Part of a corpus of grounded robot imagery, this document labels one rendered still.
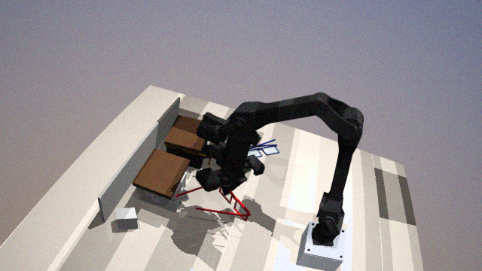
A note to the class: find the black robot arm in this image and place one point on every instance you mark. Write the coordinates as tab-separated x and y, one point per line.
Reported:
241	126

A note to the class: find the grey flat panel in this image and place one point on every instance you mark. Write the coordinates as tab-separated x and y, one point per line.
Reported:
124	177

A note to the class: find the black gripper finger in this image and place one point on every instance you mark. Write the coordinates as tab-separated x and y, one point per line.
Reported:
237	182
226	188

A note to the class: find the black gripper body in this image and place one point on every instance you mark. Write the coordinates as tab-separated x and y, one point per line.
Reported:
230	167

